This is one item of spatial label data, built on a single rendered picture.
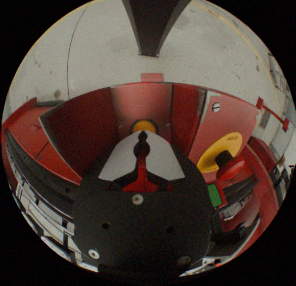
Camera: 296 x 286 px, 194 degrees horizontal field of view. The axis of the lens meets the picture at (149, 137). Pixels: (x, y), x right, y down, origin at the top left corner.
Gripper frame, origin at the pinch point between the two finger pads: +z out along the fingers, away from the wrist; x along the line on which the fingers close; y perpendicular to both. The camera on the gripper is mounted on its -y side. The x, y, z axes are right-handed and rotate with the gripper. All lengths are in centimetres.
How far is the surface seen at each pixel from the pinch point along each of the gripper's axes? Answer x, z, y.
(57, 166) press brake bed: -32.3, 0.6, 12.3
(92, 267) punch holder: -19.9, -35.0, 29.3
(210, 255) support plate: 14.5, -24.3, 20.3
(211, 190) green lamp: 12.0, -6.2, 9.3
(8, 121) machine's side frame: -186, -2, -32
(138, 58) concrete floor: -6, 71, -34
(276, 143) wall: 698, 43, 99
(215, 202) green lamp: 12.2, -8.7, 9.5
